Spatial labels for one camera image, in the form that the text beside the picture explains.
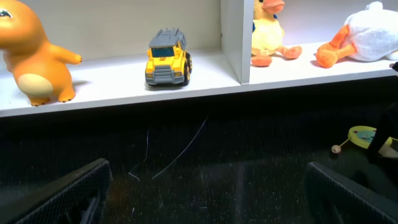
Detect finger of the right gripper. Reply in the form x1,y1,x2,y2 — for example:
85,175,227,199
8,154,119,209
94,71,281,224
368,101,398,163

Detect orange rubber dinosaur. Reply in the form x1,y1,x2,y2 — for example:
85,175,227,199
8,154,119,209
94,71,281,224
0,0,83,108

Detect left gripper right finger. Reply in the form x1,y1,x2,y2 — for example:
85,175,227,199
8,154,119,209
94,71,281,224
303,161,398,224

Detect white shelf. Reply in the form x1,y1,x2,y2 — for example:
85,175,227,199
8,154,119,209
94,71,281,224
0,0,398,118

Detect yellow plush duck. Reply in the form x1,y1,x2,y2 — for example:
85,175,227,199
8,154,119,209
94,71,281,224
251,0,303,68

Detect white plush duck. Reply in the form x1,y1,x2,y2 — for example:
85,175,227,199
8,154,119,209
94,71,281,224
315,1,398,69

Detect grey and yellow toy truck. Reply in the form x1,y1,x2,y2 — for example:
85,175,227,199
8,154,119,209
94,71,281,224
144,27,193,87

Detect yellow rattle drum toy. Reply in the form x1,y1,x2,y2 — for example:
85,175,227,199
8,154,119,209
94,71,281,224
330,125,398,159

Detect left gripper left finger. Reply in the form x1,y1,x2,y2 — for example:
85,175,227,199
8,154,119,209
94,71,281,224
0,157,113,224

